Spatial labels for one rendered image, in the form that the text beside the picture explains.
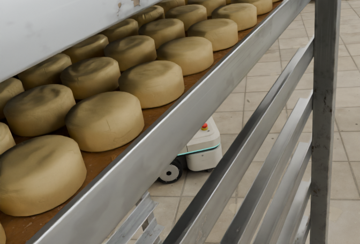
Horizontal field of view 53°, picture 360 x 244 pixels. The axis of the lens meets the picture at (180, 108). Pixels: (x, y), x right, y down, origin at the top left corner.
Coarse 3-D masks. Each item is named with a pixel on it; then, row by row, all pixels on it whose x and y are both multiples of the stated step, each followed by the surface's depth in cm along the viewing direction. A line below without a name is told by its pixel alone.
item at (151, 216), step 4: (144, 196) 95; (140, 200) 95; (136, 204) 97; (152, 212) 100; (152, 216) 100; (148, 220) 99; (144, 224) 100; (148, 224) 99; (144, 228) 101; (156, 240) 104
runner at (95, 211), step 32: (288, 0) 39; (256, 32) 31; (224, 64) 27; (192, 96) 23; (224, 96) 27; (160, 128) 20; (192, 128) 23; (128, 160) 18; (160, 160) 20; (96, 192) 16; (128, 192) 18; (64, 224) 15; (96, 224) 16
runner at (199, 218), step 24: (312, 48) 53; (288, 72) 44; (288, 96) 44; (264, 120) 37; (240, 144) 37; (216, 168) 34; (240, 168) 32; (216, 192) 28; (192, 216) 29; (216, 216) 29; (168, 240) 28; (192, 240) 25
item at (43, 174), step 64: (192, 0) 47; (256, 0) 43; (64, 64) 33; (128, 64) 34; (192, 64) 30; (0, 128) 23; (64, 128) 26; (128, 128) 23; (0, 192) 18; (64, 192) 19
